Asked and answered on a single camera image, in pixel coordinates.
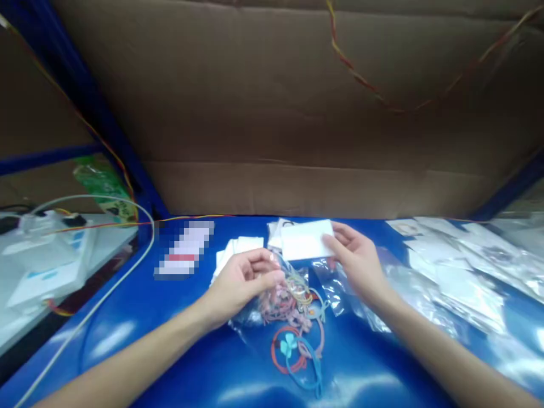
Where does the red hair tie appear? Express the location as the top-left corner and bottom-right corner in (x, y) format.
(271, 325), (325, 375)

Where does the white paper card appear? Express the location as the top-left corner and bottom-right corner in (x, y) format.
(279, 219), (335, 261)

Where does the empty clear plastic bag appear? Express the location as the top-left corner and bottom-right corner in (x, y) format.
(311, 254), (356, 318)

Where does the person's right index finger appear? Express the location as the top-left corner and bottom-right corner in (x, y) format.
(330, 222), (363, 241)

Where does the person's left thumb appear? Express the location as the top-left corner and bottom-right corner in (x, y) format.
(250, 270), (286, 293)

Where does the red yellow twisted wire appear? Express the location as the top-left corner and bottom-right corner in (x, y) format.
(325, 0), (544, 116)
(0, 12), (239, 235)

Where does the person's left index finger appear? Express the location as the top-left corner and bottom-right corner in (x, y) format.
(243, 249), (278, 271)

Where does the person's right hand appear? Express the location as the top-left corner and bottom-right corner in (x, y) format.
(324, 222), (386, 298)

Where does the person's left hand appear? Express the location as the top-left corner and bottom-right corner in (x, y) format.
(208, 249), (286, 330)

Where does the green plastic bottle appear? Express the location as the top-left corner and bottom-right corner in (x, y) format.
(72, 155), (139, 228)

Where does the pile of blank white cards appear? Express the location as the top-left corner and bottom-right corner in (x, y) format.
(211, 236), (265, 291)

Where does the blue metal shelf frame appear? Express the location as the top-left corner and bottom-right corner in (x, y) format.
(0, 0), (171, 218)

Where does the white packet with red stripe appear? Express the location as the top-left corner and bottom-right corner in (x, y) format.
(152, 220), (216, 281)

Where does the stack of white printed cards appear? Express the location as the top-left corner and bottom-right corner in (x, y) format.
(266, 218), (298, 252)

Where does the white power strip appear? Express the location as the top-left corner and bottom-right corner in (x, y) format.
(0, 208), (141, 317)

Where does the clear bag of hair ties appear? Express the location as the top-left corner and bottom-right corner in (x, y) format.
(229, 250), (326, 341)

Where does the pile of clear packed packets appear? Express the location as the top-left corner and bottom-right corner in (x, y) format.
(352, 215), (544, 383)

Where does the blue hair tie with bow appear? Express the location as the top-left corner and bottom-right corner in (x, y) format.
(278, 333), (326, 400)

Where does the person's right thumb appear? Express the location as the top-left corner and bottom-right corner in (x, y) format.
(324, 232), (347, 261)

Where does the brown cardboard sheet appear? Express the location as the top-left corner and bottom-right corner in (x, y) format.
(50, 0), (544, 218)

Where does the white cable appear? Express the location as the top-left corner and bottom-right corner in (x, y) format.
(12, 194), (155, 408)

